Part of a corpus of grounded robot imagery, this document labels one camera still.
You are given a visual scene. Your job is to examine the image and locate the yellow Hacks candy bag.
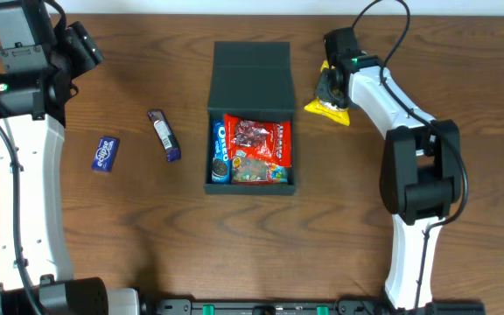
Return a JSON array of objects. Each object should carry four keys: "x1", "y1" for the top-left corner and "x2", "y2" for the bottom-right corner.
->
[{"x1": 304, "y1": 60, "x2": 350, "y2": 126}]

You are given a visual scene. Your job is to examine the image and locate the dark green gift box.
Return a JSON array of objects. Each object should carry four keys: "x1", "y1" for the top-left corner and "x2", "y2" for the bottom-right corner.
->
[{"x1": 204, "y1": 41, "x2": 297, "y2": 195}]

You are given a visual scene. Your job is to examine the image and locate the red candy bag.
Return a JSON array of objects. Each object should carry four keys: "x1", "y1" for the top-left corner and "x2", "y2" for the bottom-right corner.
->
[{"x1": 224, "y1": 114, "x2": 292, "y2": 168}]

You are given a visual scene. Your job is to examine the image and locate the dark blue chocolate bar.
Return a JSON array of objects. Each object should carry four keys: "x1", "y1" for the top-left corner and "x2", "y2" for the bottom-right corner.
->
[{"x1": 147, "y1": 109, "x2": 181, "y2": 162}]

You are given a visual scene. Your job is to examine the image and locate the blue Eclipse mint box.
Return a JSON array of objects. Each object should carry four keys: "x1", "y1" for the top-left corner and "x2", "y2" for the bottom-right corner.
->
[{"x1": 91, "y1": 136, "x2": 120, "y2": 172}]

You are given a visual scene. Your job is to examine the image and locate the Haribo gummy bag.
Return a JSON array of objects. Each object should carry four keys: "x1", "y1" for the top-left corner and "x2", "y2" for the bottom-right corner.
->
[{"x1": 231, "y1": 156, "x2": 288, "y2": 185}]

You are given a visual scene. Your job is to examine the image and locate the blue Oreo cookie pack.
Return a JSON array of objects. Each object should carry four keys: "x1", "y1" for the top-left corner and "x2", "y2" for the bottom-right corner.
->
[{"x1": 212, "y1": 120, "x2": 231, "y2": 184}]

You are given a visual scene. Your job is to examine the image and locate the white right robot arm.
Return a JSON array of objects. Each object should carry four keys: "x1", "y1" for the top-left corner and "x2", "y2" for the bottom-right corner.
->
[{"x1": 312, "y1": 55, "x2": 462, "y2": 314}]

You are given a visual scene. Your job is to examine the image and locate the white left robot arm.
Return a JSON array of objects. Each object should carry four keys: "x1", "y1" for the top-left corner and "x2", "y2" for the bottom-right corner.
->
[{"x1": 0, "y1": 17, "x2": 144, "y2": 314}]

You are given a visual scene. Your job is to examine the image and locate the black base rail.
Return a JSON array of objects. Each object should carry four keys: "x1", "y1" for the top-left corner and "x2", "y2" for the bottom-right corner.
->
[{"x1": 154, "y1": 299, "x2": 487, "y2": 315}]

